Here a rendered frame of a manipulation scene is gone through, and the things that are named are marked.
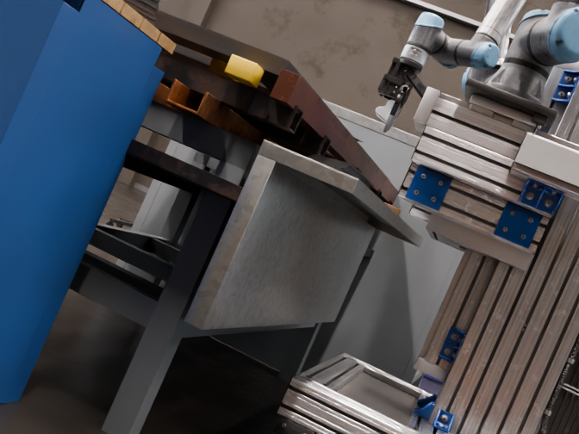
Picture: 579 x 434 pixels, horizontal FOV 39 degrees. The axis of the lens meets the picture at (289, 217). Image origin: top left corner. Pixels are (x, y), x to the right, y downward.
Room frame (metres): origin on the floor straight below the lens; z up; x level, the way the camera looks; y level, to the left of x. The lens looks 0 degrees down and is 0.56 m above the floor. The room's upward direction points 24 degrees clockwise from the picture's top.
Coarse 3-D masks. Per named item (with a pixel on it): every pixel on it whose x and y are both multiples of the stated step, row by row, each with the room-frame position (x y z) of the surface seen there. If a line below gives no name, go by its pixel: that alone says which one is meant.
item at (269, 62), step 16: (160, 16) 1.73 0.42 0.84; (176, 32) 1.72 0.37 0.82; (192, 32) 1.71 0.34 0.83; (208, 32) 1.70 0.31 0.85; (176, 48) 1.97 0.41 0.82; (192, 48) 1.80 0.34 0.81; (208, 48) 1.70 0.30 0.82; (224, 48) 1.69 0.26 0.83; (240, 48) 1.68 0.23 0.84; (256, 48) 1.67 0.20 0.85; (208, 64) 1.94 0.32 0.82; (272, 64) 1.66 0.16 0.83; (288, 64) 1.65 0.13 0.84; (272, 80) 1.75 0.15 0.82; (304, 80) 1.78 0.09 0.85
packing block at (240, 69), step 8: (232, 56) 1.63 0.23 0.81; (232, 64) 1.63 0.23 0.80; (240, 64) 1.62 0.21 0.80; (248, 64) 1.62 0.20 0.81; (256, 64) 1.62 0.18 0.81; (232, 72) 1.63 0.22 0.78; (240, 72) 1.62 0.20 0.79; (248, 72) 1.62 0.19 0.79; (256, 72) 1.63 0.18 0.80; (240, 80) 1.65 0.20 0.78; (248, 80) 1.62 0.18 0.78; (256, 80) 1.64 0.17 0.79
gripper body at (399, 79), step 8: (392, 64) 2.39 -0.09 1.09; (400, 64) 2.37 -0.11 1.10; (408, 64) 2.35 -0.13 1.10; (416, 64) 2.35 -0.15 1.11; (392, 72) 2.37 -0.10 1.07; (400, 72) 2.37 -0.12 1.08; (408, 72) 2.36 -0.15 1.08; (416, 72) 2.39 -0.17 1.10; (384, 80) 2.37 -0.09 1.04; (392, 80) 2.35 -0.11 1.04; (400, 80) 2.35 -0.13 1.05; (408, 80) 2.36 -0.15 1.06; (384, 88) 2.36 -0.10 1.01; (392, 88) 2.35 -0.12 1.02; (400, 88) 2.35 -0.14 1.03; (408, 88) 2.34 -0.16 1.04; (384, 96) 2.40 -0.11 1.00; (392, 96) 2.35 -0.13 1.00
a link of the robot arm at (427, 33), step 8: (424, 16) 2.36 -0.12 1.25; (432, 16) 2.35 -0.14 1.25; (416, 24) 2.37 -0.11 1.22; (424, 24) 2.35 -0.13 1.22; (432, 24) 2.35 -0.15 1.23; (440, 24) 2.36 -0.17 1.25; (416, 32) 2.36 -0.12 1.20; (424, 32) 2.35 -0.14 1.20; (432, 32) 2.35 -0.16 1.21; (440, 32) 2.38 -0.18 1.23; (408, 40) 2.37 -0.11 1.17; (416, 40) 2.35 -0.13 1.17; (424, 40) 2.35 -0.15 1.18; (432, 40) 2.36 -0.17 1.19; (440, 40) 2.38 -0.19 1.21; (424, 48) 2.35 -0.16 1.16; (432, 48) 2.37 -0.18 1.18
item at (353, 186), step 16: (272, 144) 1.56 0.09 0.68; (288, 160) 1.55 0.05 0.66; (304, 160) 1.54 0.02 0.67; (304, 176) 1.91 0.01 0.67; (320, 176) 1.53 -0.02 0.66; (336, 176) 1.53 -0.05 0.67; (336, 192) 2.23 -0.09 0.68; (352, 192) 1.52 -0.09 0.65; (368, 192) 1.64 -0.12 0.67; (352, 208) 2.53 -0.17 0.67; (368, 208) 2.34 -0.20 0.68; (384, 208) 1.88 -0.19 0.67; (384, 224) 2.80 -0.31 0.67; (400, 224) 2.19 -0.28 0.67; (416, 240) 2.63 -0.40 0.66
